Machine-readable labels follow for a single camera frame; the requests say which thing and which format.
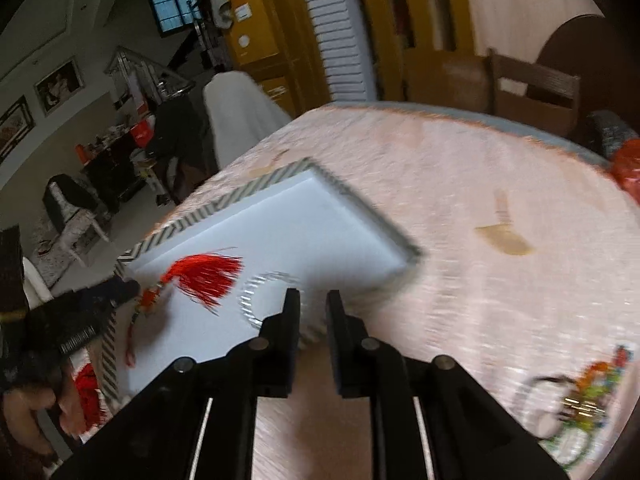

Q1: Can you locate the yellow wooden cabinet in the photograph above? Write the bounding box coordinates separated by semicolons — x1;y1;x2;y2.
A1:
199;0;332;113

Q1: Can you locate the dark cloth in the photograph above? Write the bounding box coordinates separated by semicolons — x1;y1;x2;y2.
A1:
149;94;214;206

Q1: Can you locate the round brown table top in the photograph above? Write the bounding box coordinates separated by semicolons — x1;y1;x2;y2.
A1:
537;14;640;126

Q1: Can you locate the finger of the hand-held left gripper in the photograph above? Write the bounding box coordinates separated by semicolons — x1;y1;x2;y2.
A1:
75;279;142;312

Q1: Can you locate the black and white chair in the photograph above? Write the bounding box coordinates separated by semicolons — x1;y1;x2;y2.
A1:
42;173;114;267

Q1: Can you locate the person's left hand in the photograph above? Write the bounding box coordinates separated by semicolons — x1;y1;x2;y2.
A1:
0;367;86;461

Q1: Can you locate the pink tablecloth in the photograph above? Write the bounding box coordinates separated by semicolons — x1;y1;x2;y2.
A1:
75;101;640;480

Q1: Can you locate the glass stair railing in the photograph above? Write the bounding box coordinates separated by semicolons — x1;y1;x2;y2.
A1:
104;45;197;107

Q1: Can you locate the white tray with striped rim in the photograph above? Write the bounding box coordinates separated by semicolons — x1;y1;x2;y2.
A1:
102;157;426;407

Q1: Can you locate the window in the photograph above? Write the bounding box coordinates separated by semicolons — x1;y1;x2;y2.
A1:
146;0;201;37

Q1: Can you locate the dark cluttered desk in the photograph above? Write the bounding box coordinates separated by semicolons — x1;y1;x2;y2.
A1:
75;115;162;203

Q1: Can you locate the clear beaded bracelet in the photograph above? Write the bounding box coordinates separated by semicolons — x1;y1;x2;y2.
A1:
238;270;301;332

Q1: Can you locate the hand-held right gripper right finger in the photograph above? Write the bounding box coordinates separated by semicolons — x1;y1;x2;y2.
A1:
326;289;571;480

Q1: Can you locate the framed picture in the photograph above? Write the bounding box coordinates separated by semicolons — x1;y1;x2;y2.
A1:
33;57;84;117
0;95;36;164

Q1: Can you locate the red tassel ornament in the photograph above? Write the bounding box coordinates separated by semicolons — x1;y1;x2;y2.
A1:
125;253;245;368

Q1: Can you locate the white louvred panel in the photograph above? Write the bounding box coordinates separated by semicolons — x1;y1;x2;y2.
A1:
294;0;379;104

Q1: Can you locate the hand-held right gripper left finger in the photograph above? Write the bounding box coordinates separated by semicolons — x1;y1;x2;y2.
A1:
50;287;301;480

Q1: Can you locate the red tassel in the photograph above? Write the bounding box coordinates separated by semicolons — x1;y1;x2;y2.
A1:
74;362;109;432

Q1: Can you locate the white hanging bag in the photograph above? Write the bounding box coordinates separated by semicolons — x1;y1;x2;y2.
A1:
209;0;237;29

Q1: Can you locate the wooden chair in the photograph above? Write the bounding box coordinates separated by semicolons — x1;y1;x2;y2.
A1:
486;48;584;137

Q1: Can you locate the red plastic bag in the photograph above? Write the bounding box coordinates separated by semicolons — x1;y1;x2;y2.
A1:
610;137;640;202

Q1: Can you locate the colourful bead bracelet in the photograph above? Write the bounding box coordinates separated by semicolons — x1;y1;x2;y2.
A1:
542;344;632;467

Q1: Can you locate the white covered chair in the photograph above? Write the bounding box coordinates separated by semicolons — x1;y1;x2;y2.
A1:
202;71;294;172

